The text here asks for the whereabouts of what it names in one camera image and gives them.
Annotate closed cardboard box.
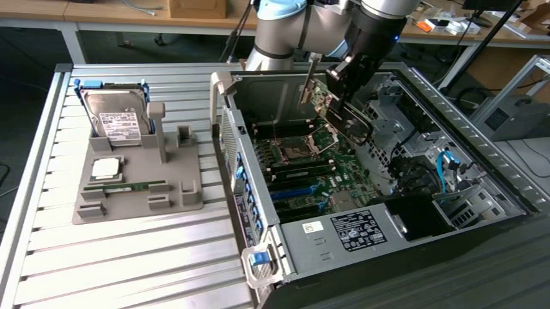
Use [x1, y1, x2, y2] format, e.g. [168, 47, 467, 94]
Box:
[166, 0, 228, 19]

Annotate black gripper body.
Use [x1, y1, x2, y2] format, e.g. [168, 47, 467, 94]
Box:
[341, 5, 407, 70]

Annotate cluttered wooden desk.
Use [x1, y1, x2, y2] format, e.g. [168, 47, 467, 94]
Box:
[396, 0, 550, 95]

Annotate grey metal disk bay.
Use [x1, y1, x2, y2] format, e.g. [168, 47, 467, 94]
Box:
[431, 183, 508, 230]

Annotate blue wire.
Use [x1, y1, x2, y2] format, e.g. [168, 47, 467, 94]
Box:
[435, 150, 464, 194]

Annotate white small box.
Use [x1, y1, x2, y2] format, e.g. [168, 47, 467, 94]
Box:
[443, 18, 483, 37]

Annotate open PC case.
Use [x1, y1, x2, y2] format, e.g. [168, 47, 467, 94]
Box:
[208, 62, 550, 309]

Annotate hard disk blue carrier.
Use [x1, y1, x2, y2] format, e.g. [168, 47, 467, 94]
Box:
[73, 79, 156, 147]

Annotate green RAM stick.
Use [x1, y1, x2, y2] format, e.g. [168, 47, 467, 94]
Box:
[82, 180, 168, 194]

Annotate thin grey cable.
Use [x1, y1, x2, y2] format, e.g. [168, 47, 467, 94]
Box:
[121, 0, 158, 16]

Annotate open brown cardboard box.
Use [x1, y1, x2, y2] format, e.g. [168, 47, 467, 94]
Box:
[518, 2, 550, 37]

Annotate blue case latch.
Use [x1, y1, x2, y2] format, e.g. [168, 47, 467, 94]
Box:
[248, 252, 271, 267]

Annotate black expansion slot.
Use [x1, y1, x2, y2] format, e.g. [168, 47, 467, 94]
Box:
[273, 202, 321, 220]

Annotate grey parts rack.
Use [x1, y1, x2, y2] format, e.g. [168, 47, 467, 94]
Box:
[70, 102, 205, 225]

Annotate black RAM slot bank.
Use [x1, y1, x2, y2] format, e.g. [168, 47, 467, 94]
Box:
[265, 159, 336, 185]

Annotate CPU chip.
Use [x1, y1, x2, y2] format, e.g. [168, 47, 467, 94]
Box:
[88, 156, 126, 182]

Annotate metal socket cover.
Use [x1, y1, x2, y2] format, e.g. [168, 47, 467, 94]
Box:
[305, 124, 343, 153]

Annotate wooden desk grey legs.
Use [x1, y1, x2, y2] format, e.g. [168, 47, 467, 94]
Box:
[0, 0, 259, 65]

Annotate graphics card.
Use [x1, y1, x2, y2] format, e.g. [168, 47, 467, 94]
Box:
[296, 54, 372, 146]

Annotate black hanging cable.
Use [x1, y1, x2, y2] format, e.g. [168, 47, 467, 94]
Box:
[217, 0, 255, 64]

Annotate blue expansion slot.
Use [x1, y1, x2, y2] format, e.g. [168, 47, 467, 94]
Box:
[268, 184, 321, 201]

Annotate black slanted pole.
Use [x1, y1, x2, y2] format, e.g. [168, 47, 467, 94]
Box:
[436, 0, 527, 96]

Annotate grey power supply unit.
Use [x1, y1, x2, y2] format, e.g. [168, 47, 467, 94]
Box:
[277, 203, 413, 276]

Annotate grey metal drive cage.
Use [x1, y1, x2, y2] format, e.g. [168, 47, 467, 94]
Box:
[363, 98, 432, 168]

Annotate grey chipset heatsink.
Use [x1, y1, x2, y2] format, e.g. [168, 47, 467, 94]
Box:
[327, 191, 357, 211]

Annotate black wire bundle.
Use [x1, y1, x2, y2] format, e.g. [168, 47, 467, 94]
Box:
[387, 155, 444, 196]

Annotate grey computer tower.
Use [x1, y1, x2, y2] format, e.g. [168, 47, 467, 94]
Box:
[468, 94, 550, 143]

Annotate CPU socket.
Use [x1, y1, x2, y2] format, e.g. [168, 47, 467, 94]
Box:
[273, 136, 319, 162]

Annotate orange small box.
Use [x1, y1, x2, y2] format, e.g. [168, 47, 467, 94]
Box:
[413, 17, 451, 33]

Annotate green motherboard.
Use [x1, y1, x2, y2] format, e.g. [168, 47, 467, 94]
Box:
[251, 122, 385, 223]

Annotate aluminium profile frame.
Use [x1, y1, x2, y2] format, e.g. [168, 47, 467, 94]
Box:
[500, 53, 550, 109]

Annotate black monitor with stand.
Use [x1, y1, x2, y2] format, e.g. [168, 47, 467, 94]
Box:
[461, 0, 524, 29]

